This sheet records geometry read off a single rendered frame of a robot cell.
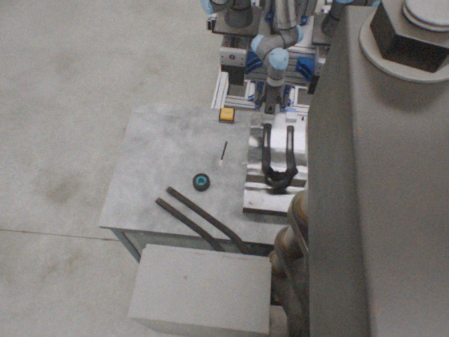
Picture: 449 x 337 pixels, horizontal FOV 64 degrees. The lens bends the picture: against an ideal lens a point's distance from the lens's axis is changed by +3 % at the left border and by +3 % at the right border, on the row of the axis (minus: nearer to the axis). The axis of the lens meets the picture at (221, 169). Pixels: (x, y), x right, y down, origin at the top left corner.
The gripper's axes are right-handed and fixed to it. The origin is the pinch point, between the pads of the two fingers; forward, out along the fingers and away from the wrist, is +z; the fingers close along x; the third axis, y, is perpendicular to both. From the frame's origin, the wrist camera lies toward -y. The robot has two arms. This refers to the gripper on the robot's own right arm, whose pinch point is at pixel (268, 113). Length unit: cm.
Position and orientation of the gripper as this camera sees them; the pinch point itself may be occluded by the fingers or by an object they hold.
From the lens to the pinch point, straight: 174.5
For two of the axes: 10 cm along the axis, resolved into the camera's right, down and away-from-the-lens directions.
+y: 1.1, -8.7, 4.8
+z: 0.0, 4.8, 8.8
